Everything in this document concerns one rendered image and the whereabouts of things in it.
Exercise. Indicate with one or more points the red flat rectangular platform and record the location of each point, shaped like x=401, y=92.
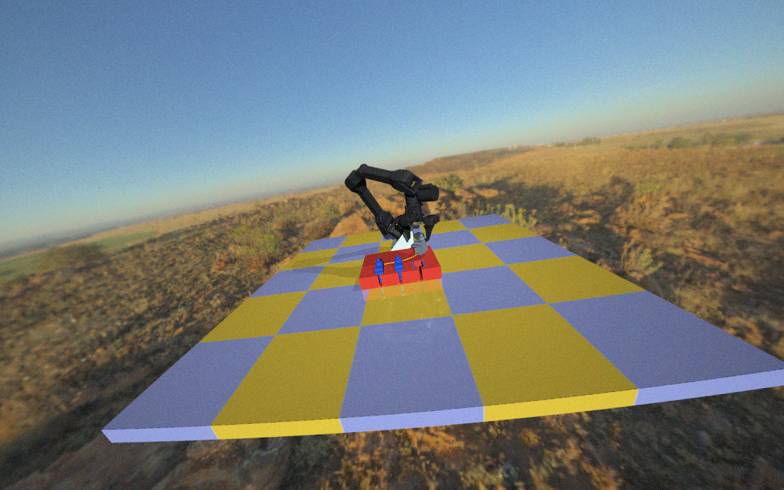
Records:
x=375, y=274

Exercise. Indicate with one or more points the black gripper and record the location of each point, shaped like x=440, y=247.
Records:
x=429, y=220

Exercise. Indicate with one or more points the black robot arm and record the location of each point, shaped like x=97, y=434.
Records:
x=401, y=180

